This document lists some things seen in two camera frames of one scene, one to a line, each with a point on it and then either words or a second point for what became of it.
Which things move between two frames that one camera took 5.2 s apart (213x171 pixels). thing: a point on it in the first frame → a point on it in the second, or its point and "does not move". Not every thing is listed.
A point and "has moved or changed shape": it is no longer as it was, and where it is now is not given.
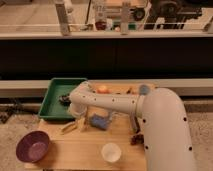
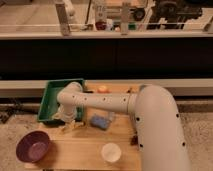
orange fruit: (103, 89) does not move
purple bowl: (32, 146) does not move
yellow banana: (69, 127) has moved or changed shape
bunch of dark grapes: (137, 139) does not move
